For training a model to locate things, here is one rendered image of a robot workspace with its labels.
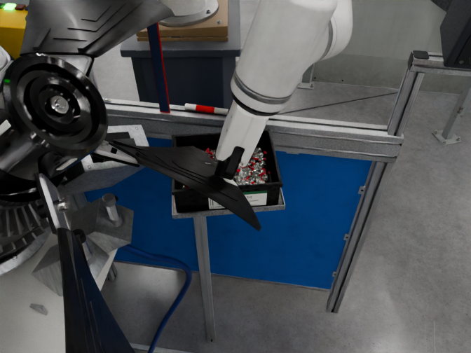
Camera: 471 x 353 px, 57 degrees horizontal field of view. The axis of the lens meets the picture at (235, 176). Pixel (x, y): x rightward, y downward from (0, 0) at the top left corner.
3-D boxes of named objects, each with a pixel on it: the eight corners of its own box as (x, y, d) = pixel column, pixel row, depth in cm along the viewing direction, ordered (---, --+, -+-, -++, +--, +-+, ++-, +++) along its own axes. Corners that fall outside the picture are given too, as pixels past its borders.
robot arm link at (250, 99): (240, 49, 60) (234, 66, 62) (230, 85, 54) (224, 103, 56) (296, 69, 61) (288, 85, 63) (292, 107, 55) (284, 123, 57)
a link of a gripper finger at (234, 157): (244, 122, 60) (240, 122, 66) (226, 174, 61) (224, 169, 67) (251, 125, 61) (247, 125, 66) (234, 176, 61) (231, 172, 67)
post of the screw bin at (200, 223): (207, 342, 151) (189, 191, 93) (207, 334, 153) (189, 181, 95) (216, 341, 152) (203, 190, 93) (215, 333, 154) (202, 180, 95)
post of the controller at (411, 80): (387, 135, 97) (413, 57, 82) (386, 127, 99) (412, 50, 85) (401, 136, 97) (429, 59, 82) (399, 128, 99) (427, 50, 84)
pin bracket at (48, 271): (29, 274, 65) (62, 259, 60) (50, 246, 69) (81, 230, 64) (59, 297, 67) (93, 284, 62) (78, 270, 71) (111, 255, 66)
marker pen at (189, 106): (183, 105, 102) (242, 113, 100) (186, 101, 103) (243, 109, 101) (184, 110, 103) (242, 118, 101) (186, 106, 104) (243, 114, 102)
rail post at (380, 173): (326, 312, 159) (377, 161, 102) (326, 302, 162) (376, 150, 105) (337, 313, 159) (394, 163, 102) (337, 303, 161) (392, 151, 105)
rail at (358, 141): (36, 125, 111) (25, 100, 106) (43, 115, 114) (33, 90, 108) (394, 163, 102) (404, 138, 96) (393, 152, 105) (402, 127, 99)
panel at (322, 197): (108, 261, 160) (53, 124, 112) (109, 258, 161) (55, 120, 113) (331, 293, 151) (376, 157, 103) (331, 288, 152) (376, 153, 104)
